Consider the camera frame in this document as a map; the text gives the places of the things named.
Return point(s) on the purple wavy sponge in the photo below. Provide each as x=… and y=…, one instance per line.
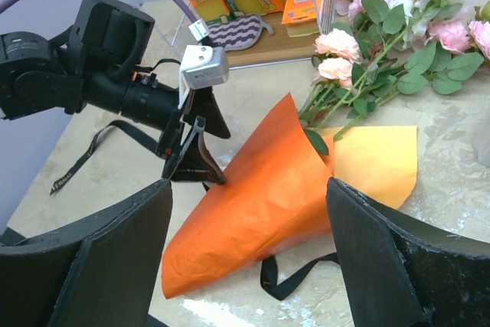
x=239, y=34

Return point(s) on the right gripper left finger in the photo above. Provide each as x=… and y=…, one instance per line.
x=97, y=271

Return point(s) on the orange wrapping paper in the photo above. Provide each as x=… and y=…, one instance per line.
x=275, y=195

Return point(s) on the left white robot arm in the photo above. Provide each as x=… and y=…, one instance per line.
x=97, y=61

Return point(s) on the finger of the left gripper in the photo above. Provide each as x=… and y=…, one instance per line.
x=189, y=160
x=203, y=103

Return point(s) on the orange box bottom right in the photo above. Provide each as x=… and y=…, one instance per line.
x=300, y=17

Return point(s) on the black printed ribbon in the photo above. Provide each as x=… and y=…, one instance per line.
x=269, y=275

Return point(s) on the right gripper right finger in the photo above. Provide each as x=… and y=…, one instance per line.
x=399, y=271

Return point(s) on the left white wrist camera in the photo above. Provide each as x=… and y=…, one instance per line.
x=201, y=67

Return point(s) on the white wire wooden shelf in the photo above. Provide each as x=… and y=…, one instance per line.
x=279, y=47

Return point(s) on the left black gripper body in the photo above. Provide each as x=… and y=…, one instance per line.
x=154, y=105

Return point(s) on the pink flower bouquet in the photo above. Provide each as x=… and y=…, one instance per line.
x=383, y=48

